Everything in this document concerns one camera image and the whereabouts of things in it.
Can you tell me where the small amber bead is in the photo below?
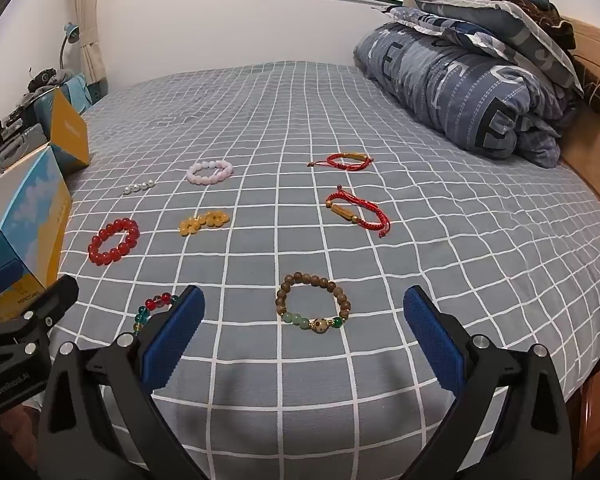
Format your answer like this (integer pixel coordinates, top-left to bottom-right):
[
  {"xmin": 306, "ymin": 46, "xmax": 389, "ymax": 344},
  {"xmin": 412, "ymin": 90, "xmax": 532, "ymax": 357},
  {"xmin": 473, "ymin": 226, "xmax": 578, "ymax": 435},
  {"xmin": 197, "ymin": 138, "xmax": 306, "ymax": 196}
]
[{"xmin": 178, "ymin": 210, "xmax": 231, "ymax": 237}]

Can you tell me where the wooden headboard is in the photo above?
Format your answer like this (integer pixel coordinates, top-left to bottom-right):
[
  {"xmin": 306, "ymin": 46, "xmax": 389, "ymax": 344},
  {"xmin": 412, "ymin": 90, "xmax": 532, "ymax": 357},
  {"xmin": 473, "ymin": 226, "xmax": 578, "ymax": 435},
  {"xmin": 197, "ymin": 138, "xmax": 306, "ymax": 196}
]
[{"xmin": 555, "ymin": 14, "xmax": 600, "ymax": 246}]

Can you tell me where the grey plastic case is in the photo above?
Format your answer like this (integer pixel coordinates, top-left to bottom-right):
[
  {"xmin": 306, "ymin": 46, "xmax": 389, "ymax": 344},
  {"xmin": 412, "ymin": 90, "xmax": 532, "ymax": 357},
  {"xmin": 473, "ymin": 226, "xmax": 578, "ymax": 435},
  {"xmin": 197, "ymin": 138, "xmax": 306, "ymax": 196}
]
[{"xmin": 0, "ymin": 122, "xmax": 49, "ymax": 171}]

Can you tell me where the red bead bracelet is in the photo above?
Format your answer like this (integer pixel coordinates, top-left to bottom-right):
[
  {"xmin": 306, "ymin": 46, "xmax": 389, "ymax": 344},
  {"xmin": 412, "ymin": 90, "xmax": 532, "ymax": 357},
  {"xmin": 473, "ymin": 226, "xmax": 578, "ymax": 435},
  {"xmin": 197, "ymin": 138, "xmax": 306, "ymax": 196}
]
[{"xmin": 87, "ymin": 217, "xmax": 141, "ymax": 266}]

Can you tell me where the grey checked bedsheet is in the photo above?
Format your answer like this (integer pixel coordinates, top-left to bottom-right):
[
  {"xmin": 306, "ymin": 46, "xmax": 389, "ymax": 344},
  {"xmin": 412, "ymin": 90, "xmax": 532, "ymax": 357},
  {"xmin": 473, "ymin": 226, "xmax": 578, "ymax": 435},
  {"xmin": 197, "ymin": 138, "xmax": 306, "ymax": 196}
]
[{"xmin": 45, "ymin": 60, "xmax": 600, "ymax": 480}]

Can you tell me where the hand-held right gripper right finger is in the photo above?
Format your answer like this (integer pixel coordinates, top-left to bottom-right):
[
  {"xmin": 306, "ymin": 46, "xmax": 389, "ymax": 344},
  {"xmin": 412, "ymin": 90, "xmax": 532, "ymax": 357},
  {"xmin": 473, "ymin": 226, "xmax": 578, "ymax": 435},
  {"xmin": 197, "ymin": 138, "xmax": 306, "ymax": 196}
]
[{"xmin": 403, "ymin": 285, "xmax": 573, "ymax": 480}]

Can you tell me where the light blue cloth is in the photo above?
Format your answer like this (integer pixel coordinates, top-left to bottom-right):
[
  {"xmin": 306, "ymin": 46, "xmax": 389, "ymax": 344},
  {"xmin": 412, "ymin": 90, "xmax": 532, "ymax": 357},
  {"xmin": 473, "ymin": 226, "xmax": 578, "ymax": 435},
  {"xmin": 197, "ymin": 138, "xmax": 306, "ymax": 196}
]
[{"xmin": 34, "ymin": 72, "xmax": 102, "ymax": 117}]

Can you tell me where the brown wooden bead bracelet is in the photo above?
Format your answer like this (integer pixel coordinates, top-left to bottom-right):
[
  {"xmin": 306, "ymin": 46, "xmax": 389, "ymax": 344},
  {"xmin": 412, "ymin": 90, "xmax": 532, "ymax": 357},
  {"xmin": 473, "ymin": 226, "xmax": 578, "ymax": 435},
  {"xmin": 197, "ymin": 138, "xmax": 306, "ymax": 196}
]
[{"xmin": 276, "ymin": 271, "xmax": 353, "ymax": 333}]

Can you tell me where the multicoloured glass bead bracelet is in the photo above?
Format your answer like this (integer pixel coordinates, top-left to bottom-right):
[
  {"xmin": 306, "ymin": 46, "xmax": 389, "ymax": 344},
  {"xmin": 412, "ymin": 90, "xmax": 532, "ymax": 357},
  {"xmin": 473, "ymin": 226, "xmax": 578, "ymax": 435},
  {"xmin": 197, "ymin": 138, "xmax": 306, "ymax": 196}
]
[{"xmin": 132, "ymin": 291, "xmax": 181, "ymax": 336}]

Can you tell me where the beige curtain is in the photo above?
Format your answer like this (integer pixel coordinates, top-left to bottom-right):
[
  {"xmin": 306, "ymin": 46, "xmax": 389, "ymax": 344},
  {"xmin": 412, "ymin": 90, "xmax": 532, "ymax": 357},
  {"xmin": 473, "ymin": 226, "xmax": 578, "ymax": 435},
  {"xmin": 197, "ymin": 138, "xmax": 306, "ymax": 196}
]
[{"xmin": 69, "ymin": 0, "xmax": 109, "ymax": 97}]

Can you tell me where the dark bundle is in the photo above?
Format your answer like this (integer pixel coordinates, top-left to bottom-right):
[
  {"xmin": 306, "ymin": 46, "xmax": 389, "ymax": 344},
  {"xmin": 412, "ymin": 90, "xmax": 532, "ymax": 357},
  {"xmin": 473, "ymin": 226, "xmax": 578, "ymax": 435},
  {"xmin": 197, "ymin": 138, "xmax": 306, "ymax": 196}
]
[{"xmin": 26, "ymin": 67, "xmax": 71, "ymax": 94}]

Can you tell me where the blue yellow printed box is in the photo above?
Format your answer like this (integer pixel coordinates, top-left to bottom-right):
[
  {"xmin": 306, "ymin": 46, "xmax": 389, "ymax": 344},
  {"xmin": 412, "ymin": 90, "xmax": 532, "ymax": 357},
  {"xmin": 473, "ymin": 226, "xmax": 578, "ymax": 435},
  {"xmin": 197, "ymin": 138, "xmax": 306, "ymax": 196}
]
[{"xmin": 0, "ymin": 145, "xmax": 74, "ymax": 328}]

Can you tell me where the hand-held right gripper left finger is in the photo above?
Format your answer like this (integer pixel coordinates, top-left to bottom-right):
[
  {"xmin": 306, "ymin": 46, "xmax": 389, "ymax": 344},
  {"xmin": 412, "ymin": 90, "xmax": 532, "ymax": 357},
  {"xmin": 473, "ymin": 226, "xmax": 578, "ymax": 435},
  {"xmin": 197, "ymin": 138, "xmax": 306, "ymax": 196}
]
[{"xmin": 39, "ymin": 285, "xmax": 206, "ymax": 480}]

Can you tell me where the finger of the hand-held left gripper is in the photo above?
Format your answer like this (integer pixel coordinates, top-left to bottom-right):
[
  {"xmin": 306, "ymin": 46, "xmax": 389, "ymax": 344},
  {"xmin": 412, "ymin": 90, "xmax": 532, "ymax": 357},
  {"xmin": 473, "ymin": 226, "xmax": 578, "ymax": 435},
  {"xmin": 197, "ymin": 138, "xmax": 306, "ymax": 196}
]
[{"xmin": 11, "ymin": 275, "xmax": 80, "ymax": 333}]

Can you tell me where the blue desk lamp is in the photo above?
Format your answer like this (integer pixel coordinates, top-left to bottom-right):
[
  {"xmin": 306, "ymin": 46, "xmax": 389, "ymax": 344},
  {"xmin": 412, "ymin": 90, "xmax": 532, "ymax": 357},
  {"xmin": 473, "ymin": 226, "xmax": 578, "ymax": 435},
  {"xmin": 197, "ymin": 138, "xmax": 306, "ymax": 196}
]
[{"xmin": 59, "ymin": 22, "xmax": 82, "ymax": 72}]

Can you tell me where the red cord bracelet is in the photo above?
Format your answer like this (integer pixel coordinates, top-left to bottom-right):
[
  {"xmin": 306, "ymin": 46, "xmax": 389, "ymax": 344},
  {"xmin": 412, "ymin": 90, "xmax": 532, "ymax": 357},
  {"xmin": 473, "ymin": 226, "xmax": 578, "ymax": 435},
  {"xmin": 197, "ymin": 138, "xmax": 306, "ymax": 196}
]
[
  {"xmin": 307, "ymin": 152, "xmax": 374, "ymax": 171},
  {"xmin": 325, "ymin": 185, "xmax": 392, "ymax": 238}
]

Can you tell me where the folded blue patterned quilt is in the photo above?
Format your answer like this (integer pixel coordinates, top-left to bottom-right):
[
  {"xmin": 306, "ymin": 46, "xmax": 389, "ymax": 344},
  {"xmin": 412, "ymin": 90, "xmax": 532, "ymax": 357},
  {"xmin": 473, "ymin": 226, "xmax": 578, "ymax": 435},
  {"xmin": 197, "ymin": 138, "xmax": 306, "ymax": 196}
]
[{"xmin": 355, "ymin": 22, "xmax": 581, "ymax": 169}]

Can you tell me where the yellow cardboard box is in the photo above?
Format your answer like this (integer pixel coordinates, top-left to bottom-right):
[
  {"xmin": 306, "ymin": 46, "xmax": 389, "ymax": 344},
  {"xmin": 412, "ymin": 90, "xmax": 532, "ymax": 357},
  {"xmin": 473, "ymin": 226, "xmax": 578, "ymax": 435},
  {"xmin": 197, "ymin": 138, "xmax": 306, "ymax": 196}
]
[{"xmin": 49, "ymin": 89, "xmax": 91, "ymax": 181}]

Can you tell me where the brown patterned blanket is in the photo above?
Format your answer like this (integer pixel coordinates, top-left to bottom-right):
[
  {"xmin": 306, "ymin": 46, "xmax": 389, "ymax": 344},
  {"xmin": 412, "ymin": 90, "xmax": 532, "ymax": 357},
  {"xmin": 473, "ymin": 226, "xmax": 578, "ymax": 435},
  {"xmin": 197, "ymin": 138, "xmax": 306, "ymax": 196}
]
[{"xmin": 413, "ymin": 0, "xmax": 600, "ymax": 113}]

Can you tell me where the pink bead bracelet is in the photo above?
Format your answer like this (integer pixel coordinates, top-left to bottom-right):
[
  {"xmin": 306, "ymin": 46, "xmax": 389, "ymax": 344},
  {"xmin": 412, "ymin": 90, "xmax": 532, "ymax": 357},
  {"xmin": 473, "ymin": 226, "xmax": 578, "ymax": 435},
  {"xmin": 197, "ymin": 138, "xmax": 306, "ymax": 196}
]
[{"xmin": 186, "ymin": 159, "xmax": 234, "ymax": 187}]

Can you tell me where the blue grey patterned pillow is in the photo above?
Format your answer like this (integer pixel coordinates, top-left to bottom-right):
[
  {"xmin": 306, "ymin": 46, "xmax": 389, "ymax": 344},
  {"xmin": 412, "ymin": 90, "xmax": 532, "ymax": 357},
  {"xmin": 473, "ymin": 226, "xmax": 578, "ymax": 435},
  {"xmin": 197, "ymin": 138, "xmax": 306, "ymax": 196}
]
[{"xmin": 387, "ymin": 0, "xmax": 583, "ymax": 93}]

